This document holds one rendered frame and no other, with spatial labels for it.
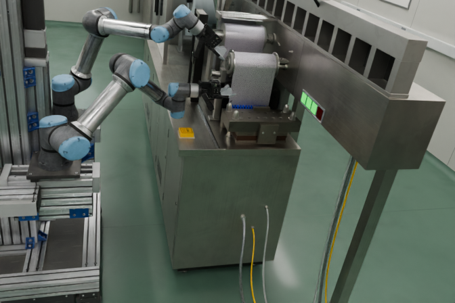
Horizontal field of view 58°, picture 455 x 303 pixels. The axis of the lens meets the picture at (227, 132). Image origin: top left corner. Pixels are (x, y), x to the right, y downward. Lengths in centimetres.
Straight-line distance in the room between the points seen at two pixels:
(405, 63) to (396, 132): 27
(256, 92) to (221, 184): 54
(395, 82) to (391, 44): 13
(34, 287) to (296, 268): 154
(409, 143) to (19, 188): 166
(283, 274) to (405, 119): 147
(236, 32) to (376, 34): 97
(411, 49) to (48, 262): 199
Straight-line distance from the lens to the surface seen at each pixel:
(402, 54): 156
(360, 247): 209
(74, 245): 254
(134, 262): 272
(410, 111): 167
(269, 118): 221
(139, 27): 209
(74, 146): 184
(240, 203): 232
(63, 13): 779
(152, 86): 219
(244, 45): 244
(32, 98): 216
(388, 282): 304
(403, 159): 177
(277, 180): 231
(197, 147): 208
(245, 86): 226
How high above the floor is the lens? 191
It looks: 27 degrees down
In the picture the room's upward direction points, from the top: 9 degrees clockwise
